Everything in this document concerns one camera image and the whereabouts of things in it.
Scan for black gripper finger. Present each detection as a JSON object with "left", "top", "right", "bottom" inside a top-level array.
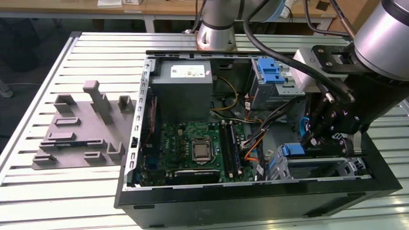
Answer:
[
  {"left": 306, "top": 94, "right": 360, "bottom": 135},
  {"left": 303, "top": 136, "right": 356, "bottom": 158}
]

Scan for blue wire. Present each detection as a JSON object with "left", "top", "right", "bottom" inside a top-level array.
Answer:
[{"left": 299, "top": 115, "right": 312, "bottom": 142}]

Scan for hard disk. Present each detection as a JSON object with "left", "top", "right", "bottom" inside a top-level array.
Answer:
[{"left": 268, "top": 143, "right": 348, "bottom": 179}]

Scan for silver disk bay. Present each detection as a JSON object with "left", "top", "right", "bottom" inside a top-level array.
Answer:
[{"left": 267, "top": 143, "right": 375, "bottom": 182}]

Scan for silver drive cage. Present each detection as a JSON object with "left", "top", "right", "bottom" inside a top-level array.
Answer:
[{"left": 248, "top": 56, "right": 316, "bottom": 111}]

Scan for blue plastic drive latch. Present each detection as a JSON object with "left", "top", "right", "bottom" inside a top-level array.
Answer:
[{"left": 258, "top": 58, "right": 283, "bottom": 84}]

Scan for dark RAM stick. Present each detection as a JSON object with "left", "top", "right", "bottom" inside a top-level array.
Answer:
[{"left": 228, "top": 121, "right": 243, "bottom": 177}]

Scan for black PC case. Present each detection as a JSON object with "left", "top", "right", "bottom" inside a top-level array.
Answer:
[{"left": 114, "top": 49, "right": 403, "bottom": 228}]

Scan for black RAM slot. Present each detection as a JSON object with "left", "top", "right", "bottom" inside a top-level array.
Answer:
[{"left": 220, "top": 120, "right": 232, "bottom": 177}]

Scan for wooden cabinet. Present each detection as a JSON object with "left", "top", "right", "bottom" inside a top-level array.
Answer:
[{"left": 326, "top": 0, "right": 384, "bottom": 46}]

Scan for CPU socket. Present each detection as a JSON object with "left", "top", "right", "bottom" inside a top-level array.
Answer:
[{"left": 188, "top": 136, "right": 219, "bottom": 166}]

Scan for silver CPU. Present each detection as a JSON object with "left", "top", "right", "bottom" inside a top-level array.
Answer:
[{"left": 191, "top": 143, "right": 214, "bottom": 162}]

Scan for black graphics card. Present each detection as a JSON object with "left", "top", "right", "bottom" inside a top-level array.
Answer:
[{"left": 166, "top": 168, "right": 222, "bottom": 185}]

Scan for grey power supply unit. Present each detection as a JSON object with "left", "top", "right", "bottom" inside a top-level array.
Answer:
[{"left": 150, "top": 59, "right": 215, "bottom": 123}]

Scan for green motherboard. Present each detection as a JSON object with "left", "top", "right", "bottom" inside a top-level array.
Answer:
[{"left": 143, "top": 119, "right": 259, "bottom": 185}]

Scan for grey parts rack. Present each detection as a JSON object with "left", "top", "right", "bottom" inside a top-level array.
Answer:
[{"left": 31, "top": 80, "right": 138, "bottom": 171}]

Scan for blue RAM stick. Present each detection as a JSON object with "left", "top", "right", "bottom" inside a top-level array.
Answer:
[{"left": 54, "top": 141, "right": 89, "bottom": 148}]

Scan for wooden desk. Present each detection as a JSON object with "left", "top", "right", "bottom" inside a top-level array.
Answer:
[{"left": 0, "top": 0, "right": 340, "bottom": 34}]

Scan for grey metal foot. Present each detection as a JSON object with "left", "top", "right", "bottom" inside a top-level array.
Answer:
[{"left": 0, "top": 79, "right": 15, "bottom": 98}]

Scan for black wire bundle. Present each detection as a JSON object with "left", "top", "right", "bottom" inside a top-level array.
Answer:
[{"left": 258, "top": 95, "right": 308, "bottom": 135}]

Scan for black camera bracket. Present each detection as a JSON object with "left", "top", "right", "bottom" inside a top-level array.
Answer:
[{"left": 312, "top": 44, "right": 356, "bottom": 75}]

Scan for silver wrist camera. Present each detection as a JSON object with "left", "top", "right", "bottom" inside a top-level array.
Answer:
[{"left": 292, "top": 47, "right": 324, "bottom": 93}]

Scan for orange wire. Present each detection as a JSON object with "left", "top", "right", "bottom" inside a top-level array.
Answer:
[{"left": 244, "top": 141, "right": 262, "bottom": 161}]

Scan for yellow wire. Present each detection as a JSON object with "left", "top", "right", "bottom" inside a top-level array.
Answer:
[{"left": 211, "top": 76, "right": 240, "bottom": 113}]

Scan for thick black cable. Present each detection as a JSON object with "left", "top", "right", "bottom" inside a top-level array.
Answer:
[{"left": 242, "top": 0, "right": 356, "bottom": 104}]

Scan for thin black cable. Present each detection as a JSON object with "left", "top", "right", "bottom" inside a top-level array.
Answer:
[{"left": 303, "top": 0, "right": 356, "bottom": 40}]

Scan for thin red wire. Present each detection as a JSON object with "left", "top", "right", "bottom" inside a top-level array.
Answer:
[{"left": 150, "top": 96, "right": 159, "bottom": 144}]

